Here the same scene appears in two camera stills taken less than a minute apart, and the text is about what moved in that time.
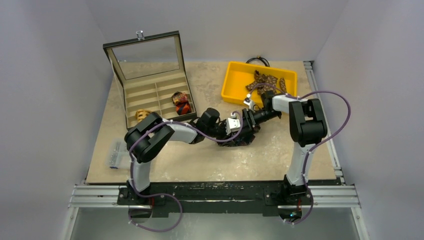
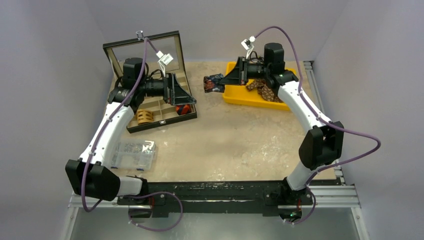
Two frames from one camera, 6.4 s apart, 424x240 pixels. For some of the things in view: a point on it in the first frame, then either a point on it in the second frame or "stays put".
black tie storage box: [150, 73] stays put
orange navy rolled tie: [182, 104] stays put
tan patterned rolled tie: [141, 114] stays put
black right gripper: [251, 117] → [244, 68]
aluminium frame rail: [341, 195] stays put
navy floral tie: [245, 137] → [211, 83]
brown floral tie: [263, 82] stays put
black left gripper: [224, 136] → [173, 93]
